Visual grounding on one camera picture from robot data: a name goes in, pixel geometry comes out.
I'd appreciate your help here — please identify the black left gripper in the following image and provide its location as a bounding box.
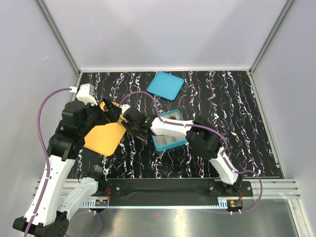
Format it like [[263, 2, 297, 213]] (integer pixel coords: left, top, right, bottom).
[[80, 96, 121, 135]]

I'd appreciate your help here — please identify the teal tin lid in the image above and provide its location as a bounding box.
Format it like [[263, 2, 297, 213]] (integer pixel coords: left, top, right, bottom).
[[147, 72, 184, 101]]

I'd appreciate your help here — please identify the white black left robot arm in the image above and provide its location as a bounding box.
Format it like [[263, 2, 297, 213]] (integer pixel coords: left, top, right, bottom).
[[12, 98, 122, 237]]

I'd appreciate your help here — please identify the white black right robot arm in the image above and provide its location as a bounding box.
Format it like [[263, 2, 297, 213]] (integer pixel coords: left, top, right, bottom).
[[120, 105, 242, 196]]

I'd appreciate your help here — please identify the orange plastic tray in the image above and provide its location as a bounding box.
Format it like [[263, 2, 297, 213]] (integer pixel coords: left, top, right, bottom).
[[83, 101, 126, 157]]

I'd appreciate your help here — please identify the teal tin box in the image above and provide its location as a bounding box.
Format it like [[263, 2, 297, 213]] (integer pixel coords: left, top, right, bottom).
[[152, 110, 187, 152]]

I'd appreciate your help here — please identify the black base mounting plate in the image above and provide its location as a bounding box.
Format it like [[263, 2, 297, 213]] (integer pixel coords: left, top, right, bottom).
[[101, 178, 253, 208]]

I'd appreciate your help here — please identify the left connector module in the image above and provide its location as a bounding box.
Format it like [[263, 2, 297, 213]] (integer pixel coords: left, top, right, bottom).
[[95, 199, 109, 207]]

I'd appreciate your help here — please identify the orange connector module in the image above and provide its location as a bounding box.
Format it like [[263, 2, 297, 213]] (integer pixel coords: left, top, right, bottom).
[[227, 199, 243, 215]]

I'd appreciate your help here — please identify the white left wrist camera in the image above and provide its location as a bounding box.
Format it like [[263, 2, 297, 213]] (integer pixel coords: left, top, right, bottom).
[[69, 83, 97, 106]]

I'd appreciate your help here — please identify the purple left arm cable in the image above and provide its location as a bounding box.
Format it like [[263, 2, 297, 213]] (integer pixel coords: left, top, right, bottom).
[[23, 87, 75, 237]]

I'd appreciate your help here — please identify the purple floor cable loop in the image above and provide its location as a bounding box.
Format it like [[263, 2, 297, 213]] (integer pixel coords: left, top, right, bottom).
[[74, 212, 102, 236]]

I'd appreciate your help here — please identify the aluminium frame rail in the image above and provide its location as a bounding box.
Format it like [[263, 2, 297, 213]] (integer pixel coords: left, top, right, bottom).
[[35, 0, 80, 76]]

